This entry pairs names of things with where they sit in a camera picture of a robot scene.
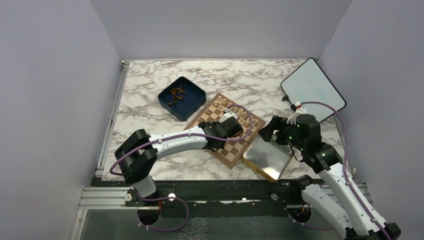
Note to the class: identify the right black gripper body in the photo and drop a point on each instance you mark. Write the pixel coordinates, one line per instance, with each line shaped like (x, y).
(287, 135)

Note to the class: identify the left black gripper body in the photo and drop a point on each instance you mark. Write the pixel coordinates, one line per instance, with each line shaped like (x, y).
(217, 123)

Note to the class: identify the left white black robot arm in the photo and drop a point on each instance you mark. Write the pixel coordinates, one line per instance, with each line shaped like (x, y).
(137, 155)

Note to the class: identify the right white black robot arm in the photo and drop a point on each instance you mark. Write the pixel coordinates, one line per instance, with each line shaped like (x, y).
(350, 214)

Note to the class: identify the gold metal tin lid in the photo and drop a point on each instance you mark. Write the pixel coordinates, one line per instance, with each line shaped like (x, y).
(267, 159)

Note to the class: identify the blue square tin tray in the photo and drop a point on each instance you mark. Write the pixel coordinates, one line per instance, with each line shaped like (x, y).
(182, 98)

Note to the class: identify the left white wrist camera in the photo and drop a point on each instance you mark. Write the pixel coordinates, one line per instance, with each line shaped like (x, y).
(228, 115)

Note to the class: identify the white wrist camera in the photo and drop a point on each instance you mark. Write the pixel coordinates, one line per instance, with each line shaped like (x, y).
(228, 115)
(298, 109)

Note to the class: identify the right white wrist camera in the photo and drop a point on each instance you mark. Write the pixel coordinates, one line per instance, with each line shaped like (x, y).
(298, 109)

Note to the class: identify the small whiteboard black frame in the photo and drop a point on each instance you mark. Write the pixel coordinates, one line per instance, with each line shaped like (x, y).
(309, 83)

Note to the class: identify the aluminium frame rail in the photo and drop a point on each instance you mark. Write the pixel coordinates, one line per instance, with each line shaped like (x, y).
(101, 195)

